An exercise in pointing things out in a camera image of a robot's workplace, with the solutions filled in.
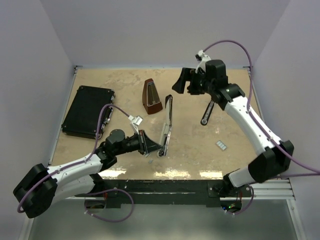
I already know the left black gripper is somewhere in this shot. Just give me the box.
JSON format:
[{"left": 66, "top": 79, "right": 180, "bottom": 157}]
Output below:
[{"left": 114, "top": 129, "right": 163, "bottom": 156}]

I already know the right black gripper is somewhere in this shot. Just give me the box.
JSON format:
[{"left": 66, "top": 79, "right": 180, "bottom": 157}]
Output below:
[{"left": 172, "top": 67, "right": 214, "bottom": 95}]

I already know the grey black stapler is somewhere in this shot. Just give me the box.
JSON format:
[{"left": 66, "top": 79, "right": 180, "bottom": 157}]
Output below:
[{"left": 157, "top": 94, "right": 173, "bottom": 158}]

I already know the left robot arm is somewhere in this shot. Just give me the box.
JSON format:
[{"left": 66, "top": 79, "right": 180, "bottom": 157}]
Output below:
[{"left": 13, "top": 129, "right": 164, "bottom": 219}]

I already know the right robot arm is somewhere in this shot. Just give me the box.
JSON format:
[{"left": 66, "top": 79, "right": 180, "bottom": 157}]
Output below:
[{"left": 172, "top": 59, "right": 294, "bottom": 197}]

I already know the brown wooden metronome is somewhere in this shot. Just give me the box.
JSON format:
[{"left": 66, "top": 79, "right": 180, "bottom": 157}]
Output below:
[{"left": 142, "top": 78, "right": 163, "bottom": 115}]

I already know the black ribbed briefcase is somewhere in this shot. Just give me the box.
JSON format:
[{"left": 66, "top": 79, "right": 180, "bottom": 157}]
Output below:
[{"left": 61, "top": 85, "right": 115, "bottom": 139}]

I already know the staple strips pack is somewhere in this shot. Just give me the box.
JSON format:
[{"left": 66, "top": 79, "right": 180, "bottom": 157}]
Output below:
[{"left": 216, "top": 140, "right": 227, "bottom": 151}]

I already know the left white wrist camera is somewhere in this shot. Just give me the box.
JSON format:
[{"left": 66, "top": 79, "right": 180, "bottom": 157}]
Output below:
[{"left": 128, "top": 115, "right": 143, "bottom": 134}]

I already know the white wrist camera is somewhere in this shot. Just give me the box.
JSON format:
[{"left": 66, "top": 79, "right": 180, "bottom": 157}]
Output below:
[
  {"left": 195, "top": 50, "right": 211, "bottom": 73},
  {"left": 128, "top": 115, "right": 143, "bottom": 134}
]

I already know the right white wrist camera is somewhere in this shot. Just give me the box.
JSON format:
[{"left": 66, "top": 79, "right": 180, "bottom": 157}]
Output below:
[{"left": 195, "top": 50, "right": 211, "bottom": 73}]

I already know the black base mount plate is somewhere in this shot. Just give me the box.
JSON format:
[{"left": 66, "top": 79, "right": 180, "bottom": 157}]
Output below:
[{"left": 92, "top": 179, "right": 252, "bottom": 208}]

